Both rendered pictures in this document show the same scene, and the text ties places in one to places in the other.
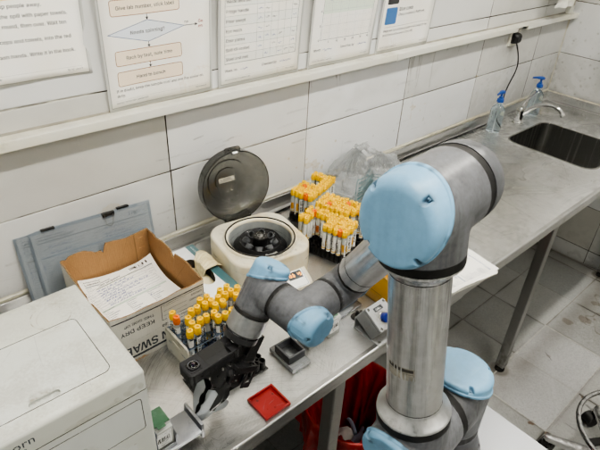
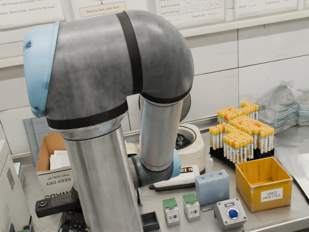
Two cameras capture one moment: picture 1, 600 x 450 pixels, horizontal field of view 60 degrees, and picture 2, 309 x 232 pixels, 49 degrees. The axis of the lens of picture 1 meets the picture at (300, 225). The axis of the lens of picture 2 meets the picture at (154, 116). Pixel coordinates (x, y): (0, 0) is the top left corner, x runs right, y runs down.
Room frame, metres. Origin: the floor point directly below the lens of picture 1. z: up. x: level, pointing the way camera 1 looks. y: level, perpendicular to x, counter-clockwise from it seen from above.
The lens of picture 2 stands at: (0.24, -0.49, 1.62)
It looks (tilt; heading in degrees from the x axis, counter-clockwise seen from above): 25 degrees down; 34
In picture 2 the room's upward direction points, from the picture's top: 7 degrees counter-clockwise
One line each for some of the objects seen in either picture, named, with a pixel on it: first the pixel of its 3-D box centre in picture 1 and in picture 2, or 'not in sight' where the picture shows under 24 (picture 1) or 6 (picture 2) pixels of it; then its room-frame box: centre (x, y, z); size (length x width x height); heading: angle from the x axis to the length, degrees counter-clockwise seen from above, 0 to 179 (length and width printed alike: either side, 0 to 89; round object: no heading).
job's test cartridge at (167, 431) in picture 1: (157, 430); not in sight; (0.61, 0.25, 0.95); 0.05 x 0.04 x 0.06; 43
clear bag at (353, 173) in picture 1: (348, 172); (274, 104); (1.68, -0.16, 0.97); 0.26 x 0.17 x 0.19; 154
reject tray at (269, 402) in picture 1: (269, 402); not in sight; (0.74, 0.05, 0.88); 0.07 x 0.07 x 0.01; 43
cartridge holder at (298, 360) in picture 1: (289, 352); (150, 223); (0.88, 0.01, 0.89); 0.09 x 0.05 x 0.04; 42
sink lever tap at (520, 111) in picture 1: (544, 112); not in sight; (2.50, -1.17, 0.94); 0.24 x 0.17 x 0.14; 43
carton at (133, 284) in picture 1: (134, 292); (76, 161); (0.99, 0.41, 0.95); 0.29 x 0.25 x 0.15; 43
